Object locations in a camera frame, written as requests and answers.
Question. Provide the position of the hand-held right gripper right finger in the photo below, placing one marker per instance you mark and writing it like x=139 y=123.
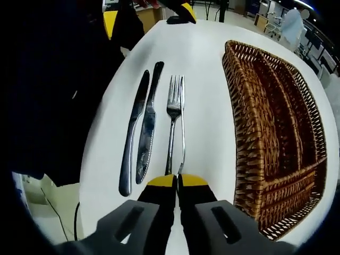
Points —
x=196 y=207

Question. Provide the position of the silver fork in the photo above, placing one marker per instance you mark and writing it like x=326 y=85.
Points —
x=182 y=119
x=173 y=109

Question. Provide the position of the black tripod stand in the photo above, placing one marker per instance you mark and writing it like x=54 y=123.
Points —
x=220 y=10

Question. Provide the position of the white office chair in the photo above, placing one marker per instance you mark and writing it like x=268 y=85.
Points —
x=273 y=27

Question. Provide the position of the wooden box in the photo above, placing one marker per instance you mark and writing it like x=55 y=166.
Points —
x=261 y=20

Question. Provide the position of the brown wicker utensil storage basket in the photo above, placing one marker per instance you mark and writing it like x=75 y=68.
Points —
x=268 y=138

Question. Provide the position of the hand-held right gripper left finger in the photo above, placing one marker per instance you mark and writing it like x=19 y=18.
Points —
x=156 y=207

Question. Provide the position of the silver knife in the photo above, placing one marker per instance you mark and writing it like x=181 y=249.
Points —
x=130 y=148
x=147 y=125

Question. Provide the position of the person's dark clothing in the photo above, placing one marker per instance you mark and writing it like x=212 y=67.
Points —
x=53 y=93

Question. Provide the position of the cardboard box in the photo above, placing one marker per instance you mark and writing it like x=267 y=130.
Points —
x=150 y=20

